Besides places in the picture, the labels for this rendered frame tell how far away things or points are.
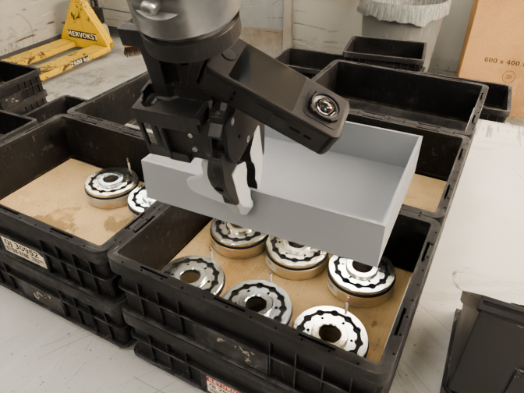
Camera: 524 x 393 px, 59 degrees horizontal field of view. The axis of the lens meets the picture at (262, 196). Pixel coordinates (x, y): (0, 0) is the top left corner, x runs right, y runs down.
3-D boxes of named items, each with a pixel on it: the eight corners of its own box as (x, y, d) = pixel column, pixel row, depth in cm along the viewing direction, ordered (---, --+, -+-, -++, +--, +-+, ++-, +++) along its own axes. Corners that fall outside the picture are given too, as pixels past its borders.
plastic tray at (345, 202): (415, 171, 59) (423, 136, 56) (377, 267, 44) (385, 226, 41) (230, 129, 68) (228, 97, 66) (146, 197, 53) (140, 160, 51)
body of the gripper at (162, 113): (188, 106, 45) (153, -14, 36) (270, 120, 43) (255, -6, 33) (150, 161, 41) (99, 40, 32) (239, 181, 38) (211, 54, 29)
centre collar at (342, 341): (354, 331, 61) (354, 327, 61) (338, 358, 58) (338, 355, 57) (320, 315, 63) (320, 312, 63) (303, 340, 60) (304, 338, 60)
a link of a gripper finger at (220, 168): (235, 177, 45) (220, 104, 38) (251, 180, 44) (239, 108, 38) (214, 213, 42) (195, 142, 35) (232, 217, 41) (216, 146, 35)
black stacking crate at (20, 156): (220, 208, 91) (217, 159, 85) (116, 312, 70) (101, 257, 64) (76, 160, 107) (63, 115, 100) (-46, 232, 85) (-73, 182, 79)
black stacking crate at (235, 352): (425, 277, 76) (440, 224, 69) (371, 437, 55) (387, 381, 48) (222, 209, 91) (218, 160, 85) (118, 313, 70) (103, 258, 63)
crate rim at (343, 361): (440, 232, 71) (443, 221, 69) (385, 393, 49) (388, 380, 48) (219, 167, 86) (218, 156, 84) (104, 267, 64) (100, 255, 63)
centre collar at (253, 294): (278, 299, 66) (278, 295, 65) (264, 324, 62) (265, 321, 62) (246, 288, 67) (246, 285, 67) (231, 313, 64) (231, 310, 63)
